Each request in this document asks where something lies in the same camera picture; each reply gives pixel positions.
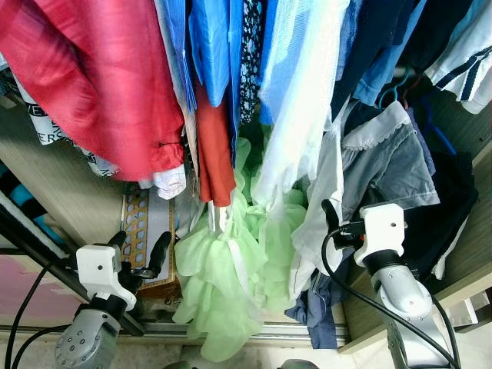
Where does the navy hanging garment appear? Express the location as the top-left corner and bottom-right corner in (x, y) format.
(331, 0), (417, 118)

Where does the small white box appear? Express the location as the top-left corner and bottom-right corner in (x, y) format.
(446, 292), (492, 331)

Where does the dark navy clothes pile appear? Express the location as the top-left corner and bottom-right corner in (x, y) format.
(400, 100), (479, 282)

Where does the light wooden wardrobe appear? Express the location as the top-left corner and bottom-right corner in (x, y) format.
(0, 0), (492, 354)

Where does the white pink small garment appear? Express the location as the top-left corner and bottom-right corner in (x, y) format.
(138, 165), (188, 201)

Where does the black white printed garment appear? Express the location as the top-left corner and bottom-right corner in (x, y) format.
(0, 54), (121, 178)

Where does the white sheer hanging garment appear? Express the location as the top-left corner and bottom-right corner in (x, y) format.
(252, 0), (351, 210)

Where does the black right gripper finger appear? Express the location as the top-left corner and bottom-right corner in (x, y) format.
(321, 198), (344, 235)

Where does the blue denim garment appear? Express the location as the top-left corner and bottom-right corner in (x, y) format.
(284, 269), (351, 351)

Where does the dark floral dress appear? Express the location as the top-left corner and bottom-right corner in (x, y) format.
(238, 0), (267, 125)

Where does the light green tulle dress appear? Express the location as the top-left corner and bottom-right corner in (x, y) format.
(173, 127), (312, 362)

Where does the light blue shirt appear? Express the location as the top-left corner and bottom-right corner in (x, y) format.
(360, 0), (425, 105)

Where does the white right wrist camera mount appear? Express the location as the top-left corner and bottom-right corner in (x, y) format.
(352, 204), (407, 267)

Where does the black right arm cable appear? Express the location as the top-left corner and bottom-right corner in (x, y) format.
(321, 225), (462, 369)

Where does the white cotton garment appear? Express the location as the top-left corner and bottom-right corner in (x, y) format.
(288, 108), (348, 301)

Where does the white navy-striped shirt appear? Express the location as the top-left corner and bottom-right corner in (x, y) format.
(425, 0), (492, 115)

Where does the robot right leg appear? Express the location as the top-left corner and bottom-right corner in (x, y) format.
(279, 357), (320, 369)

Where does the grey lace-trimmed garment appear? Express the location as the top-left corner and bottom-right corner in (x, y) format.
(341, 100), (440, 221)

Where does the orange-red hanging garment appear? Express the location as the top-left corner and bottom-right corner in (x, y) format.
(194, 81), (238, 207)

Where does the red hanging garment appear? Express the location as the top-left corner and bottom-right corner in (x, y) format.
(0, 0), (188, 182)

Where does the bright blue hanging garment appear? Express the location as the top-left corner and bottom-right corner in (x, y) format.
(158, 0), (248, 110)

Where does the yellow patterned flat box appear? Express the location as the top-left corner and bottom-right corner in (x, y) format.
(121, 184), (182, 299)

